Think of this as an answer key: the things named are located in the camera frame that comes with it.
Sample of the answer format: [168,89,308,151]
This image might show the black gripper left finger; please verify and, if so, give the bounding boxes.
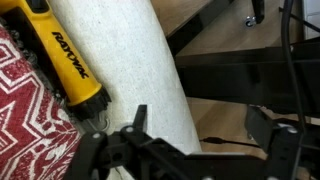
[63,104,185,180]

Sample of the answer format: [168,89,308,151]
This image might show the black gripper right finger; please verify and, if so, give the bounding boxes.
[246,105,320,180]

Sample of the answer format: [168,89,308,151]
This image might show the yellow black torch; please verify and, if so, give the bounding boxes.
[0,0,113,122]

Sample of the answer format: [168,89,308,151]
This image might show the red white patterned cushion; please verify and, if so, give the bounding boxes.
[0,24,83,180]

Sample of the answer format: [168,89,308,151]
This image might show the beige fabric sofa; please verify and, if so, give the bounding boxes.
[46,0,203,180]

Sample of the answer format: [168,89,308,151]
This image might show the caster wheel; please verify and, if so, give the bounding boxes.
[244,14,258,29]

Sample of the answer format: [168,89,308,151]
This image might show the black floor cable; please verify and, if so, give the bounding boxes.
[199,136,263,149]

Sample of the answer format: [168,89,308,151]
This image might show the black table frame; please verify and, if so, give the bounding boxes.
[166,0,320,118]

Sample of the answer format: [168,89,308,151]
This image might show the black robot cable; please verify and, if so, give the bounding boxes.
[280,0,309,134]

